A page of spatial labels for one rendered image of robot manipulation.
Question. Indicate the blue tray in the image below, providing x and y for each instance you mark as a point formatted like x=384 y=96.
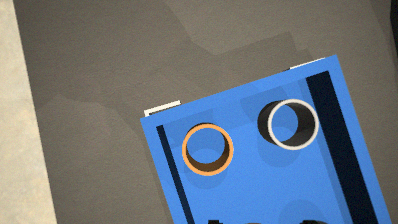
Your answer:
x=331 y=180

